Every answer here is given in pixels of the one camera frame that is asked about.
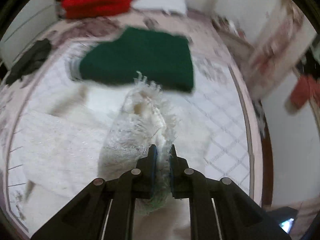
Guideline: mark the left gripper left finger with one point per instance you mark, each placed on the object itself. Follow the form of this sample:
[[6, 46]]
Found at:
[[104, 209]]

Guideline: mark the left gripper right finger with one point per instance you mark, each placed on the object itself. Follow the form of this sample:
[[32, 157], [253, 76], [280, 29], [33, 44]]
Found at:
[[219, 209]]

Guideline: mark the white fuzzy knit cardigan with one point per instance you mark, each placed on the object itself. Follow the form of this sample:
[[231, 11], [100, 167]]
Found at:
[[93, 131]]

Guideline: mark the white quilted floral mat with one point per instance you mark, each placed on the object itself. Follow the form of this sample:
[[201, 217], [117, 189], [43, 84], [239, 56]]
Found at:
[[215, 166]]

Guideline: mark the red garment on sill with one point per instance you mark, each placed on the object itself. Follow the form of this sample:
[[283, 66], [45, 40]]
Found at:
[[306, 90]]

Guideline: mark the dark green folded sweater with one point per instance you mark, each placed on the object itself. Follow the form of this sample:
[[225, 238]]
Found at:
[[136, 54]]

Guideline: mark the black leather jacket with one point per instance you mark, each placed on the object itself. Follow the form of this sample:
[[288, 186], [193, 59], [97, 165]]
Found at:
[[30, 61]]

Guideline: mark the beige bedside table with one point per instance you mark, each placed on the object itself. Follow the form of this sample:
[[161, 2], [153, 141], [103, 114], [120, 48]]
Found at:
[[233, 38]]

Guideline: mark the pink floral curtain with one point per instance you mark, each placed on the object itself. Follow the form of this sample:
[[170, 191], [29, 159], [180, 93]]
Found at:
[[284, 39]]

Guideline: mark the white pillow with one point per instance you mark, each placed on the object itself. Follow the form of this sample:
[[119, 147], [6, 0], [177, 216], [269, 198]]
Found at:
[[168, 6]]

